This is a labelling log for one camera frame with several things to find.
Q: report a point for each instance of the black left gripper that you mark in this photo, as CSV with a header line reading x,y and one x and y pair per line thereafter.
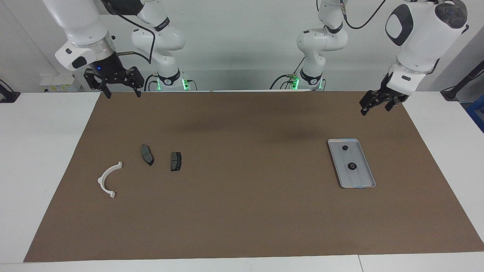
x,y
391,91

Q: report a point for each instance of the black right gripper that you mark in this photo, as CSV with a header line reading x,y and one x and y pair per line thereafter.
x,y
109,70

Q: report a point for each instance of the large black bearing gear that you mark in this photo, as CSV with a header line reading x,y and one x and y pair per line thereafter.
x,y
349,166

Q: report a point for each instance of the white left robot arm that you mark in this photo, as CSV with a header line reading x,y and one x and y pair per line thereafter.
x,y
419,41

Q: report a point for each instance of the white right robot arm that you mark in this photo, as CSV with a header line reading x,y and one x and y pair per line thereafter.
x,y
83,22

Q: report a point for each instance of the silver metal tray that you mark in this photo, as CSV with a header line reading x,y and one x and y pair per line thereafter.
x,y
361,179

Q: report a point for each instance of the white cardboard box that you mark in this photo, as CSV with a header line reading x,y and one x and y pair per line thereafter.
x,y
56,81

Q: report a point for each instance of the black stand with angled pole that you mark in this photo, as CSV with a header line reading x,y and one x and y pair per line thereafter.
x,y
452,92

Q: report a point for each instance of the curved dark brake pad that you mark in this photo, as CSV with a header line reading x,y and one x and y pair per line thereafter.
x,y
146,155

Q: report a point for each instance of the blue crate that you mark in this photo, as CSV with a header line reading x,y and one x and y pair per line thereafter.
x,y
477,113

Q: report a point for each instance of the rectangular dark brake pad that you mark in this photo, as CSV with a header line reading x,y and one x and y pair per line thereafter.
x,y
176,161

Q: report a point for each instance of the black stand with flat foot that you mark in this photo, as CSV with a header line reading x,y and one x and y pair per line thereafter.
x,y
7,96

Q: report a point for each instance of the brown table mat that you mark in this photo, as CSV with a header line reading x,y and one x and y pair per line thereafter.
x,y
245,211

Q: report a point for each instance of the white curved plastic bracket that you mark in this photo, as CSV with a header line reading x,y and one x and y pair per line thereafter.
x,y
101,182

